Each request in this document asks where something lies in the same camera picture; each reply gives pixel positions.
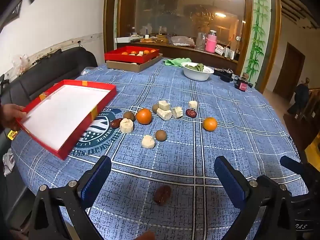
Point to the white bowl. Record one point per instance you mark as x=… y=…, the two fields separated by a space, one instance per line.
x=197 y=76

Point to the wooden counter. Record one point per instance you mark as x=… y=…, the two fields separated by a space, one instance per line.
x=190 y=52

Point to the blue plaid tablecloth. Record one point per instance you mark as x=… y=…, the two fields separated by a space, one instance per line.
x=200 y=150

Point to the red shallow box white inside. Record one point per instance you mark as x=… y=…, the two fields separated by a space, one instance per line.
x=62 y=110

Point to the white flat box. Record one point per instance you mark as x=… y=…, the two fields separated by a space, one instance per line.
x=123 y=40

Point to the red date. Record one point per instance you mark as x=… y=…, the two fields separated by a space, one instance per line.
x=116 y=123
x=162 y=195
x=191 y=113

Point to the clear bag with snacks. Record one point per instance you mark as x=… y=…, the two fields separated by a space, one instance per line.
x=21 y=62

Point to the small clear plastic bag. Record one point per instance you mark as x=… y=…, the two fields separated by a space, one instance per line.
x=8 y=160

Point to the clear glass jar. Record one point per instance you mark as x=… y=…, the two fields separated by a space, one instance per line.
x=200 y=41

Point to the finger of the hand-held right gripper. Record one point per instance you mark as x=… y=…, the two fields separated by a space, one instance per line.
x=291 y=163

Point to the black device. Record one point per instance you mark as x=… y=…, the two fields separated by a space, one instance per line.
x=225 y=76

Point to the dark jar pink label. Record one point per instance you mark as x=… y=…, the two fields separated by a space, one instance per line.
x=243 y=85

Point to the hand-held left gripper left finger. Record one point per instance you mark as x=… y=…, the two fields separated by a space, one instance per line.
x=96 y=180

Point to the brown cardboard box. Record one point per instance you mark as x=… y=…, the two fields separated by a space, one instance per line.
x=140 y=67

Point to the green cloth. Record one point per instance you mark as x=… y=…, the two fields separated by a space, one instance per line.
x=176 y=62

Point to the red gift box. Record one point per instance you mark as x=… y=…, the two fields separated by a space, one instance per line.
x=120 y=57

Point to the crumpled clear plastic bag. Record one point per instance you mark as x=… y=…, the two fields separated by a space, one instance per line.
x=181 y=40

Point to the wood framed glass window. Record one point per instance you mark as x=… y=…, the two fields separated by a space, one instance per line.
x=162 y=10

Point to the brown longan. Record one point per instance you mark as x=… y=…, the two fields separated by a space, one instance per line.
x=155 y=108
x=161 y=135
x=129 y=116

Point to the pink bottle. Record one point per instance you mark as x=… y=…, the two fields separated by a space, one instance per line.
x=211 y=43

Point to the black leather sofa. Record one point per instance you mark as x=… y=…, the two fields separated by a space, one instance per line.
x=55 y=65

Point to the wooden door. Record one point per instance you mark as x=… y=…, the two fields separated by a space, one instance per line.
x=290 y=72

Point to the bamboo painted panel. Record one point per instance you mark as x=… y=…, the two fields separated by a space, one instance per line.
x=258 y=42

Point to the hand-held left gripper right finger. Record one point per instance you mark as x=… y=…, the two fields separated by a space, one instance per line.
x=228 y=180

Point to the green leaves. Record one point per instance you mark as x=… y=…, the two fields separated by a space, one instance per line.
x=196 y=67

